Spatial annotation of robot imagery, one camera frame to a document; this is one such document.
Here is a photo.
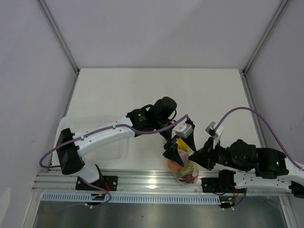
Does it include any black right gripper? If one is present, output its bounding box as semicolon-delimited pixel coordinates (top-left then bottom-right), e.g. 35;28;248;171
188;137;249;172

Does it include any yellow banana bunch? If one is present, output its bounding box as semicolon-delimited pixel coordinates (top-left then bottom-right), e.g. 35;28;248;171
176;138;194;155

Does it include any orange fruit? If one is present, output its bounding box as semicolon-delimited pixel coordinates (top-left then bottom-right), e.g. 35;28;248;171
167;160;182;171

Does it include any clear polka dot zip bag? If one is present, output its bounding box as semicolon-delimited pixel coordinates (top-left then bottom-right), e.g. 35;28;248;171
169;151;199;186

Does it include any red apple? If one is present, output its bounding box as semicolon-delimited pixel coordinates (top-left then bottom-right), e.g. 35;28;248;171
178;174;196;184

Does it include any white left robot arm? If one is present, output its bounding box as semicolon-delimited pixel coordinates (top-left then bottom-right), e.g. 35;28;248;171
56;97;196;190

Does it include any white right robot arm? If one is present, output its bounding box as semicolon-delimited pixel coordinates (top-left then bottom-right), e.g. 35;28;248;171
189;137;304;199

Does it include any white plastic basket tray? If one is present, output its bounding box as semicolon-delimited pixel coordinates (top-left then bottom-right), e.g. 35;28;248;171
54;114;134;163

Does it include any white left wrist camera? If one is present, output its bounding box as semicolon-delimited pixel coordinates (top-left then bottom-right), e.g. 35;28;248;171
172;123;193;138

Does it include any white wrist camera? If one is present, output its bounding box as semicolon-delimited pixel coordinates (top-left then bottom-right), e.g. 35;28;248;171
205;122;224;149
172;123;193;138

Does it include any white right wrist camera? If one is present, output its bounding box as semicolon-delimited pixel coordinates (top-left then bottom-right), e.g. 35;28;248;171
205;122;224;149

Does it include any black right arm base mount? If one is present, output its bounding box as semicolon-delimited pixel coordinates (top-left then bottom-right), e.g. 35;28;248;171
201;170;246;195

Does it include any aluminium table edge rail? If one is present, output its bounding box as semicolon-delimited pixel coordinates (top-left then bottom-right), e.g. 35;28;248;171
32;170;290;197

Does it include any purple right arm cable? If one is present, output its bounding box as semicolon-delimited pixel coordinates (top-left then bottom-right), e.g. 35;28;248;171
215;106;304;209

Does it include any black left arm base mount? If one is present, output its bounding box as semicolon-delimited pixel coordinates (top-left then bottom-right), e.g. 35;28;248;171
76;165;118;191

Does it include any white slotted cable duct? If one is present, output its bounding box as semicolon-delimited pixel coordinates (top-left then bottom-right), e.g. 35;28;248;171
41;192;221;205

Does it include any right aluminium frame post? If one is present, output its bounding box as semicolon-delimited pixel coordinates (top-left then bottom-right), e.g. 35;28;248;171
241;0;292;76

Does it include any aluminium frame post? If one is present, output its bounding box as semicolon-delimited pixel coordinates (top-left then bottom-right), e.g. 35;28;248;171
241;0;292;76
36;0;80;75

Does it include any left aluminium frame post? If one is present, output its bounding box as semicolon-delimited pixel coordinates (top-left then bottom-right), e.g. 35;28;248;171
36;0;80;75

